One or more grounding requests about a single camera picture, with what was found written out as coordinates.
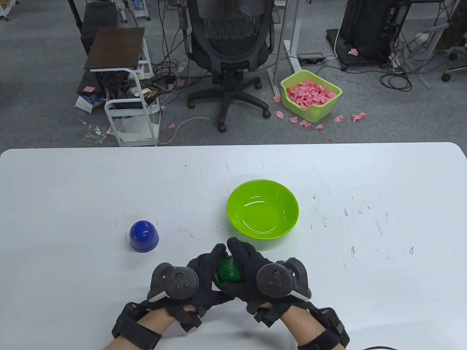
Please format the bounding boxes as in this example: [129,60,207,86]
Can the lime green bowl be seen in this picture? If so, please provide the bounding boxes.
[227,179,300,240]

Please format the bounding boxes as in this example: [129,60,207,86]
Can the pile of pink papers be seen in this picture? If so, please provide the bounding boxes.
[286,78,338,109]

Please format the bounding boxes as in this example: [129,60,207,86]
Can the black equipment stand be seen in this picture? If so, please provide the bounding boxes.
[326,0,394,71]

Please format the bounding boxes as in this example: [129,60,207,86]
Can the grey floor socket box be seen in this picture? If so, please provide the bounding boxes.
[296,53,326,65]

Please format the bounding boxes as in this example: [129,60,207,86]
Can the green dome cup cover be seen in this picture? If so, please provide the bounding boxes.
[213,255,244,290]

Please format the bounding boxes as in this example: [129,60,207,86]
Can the lime green plastic bin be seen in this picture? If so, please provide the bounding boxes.
[280,70,343,123]

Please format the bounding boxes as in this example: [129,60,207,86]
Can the black mesh office chair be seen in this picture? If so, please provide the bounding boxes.
[181,0,277,133]

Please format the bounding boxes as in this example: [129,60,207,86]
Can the person's left forearm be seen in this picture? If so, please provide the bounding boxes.
[104,304,186,350]

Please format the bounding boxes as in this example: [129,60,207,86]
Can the person's right hand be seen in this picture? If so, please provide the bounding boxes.
[223,237,292,327]

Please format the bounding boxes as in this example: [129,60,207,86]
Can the person's right forearm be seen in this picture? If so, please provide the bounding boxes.
[270,306,351,350]

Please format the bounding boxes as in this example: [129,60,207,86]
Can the dark brown side table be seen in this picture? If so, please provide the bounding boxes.
[80,2,119,55]

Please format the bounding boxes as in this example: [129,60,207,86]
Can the flat black laptop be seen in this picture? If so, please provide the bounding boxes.
[76,69,106,96]

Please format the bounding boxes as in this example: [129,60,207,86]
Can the grey chair wheel base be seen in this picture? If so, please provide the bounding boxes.
[440,46,467,82]

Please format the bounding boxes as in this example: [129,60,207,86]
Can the black round tracking controller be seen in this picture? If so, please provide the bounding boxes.
[255,257,312,302]
[147,262,199,302]

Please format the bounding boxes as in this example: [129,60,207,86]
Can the clear plastic bag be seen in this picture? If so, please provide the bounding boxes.
[85,125,108,143]

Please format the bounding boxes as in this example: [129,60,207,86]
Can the brown wooden board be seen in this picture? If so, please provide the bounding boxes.
[84,27,146,71]

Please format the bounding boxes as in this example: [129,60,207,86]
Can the white floor cable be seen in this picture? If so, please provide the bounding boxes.
[160,117,211,145]

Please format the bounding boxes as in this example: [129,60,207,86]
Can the white metal utility cart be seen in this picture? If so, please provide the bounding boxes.
[89,36,162,147]

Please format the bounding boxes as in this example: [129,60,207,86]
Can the coiled black cable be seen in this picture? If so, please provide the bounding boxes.
[379,71,413,92]

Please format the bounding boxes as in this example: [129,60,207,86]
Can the white desk frame leg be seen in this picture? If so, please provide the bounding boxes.
[267,0,303,97]

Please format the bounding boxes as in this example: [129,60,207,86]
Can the tangle of black cables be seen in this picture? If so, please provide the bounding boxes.
[150,0,194,99]

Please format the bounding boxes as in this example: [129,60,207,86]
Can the blue dome cup cover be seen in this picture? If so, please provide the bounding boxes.
[130,220,160,253]

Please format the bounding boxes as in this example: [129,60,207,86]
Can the black wrist camera strap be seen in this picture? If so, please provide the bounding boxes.
[111,302,163,350]
[297,307,351,350]

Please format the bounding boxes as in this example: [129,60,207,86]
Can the white and blue carton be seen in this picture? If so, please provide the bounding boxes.
[74,94,104,113]

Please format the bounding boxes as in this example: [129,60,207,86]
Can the person's left hand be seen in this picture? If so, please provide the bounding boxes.
[166,244,234,332]

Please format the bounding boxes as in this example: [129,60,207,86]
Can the white wheeled rack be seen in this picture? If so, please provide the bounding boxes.
[126,0,151,22]
[0,0,19,22]

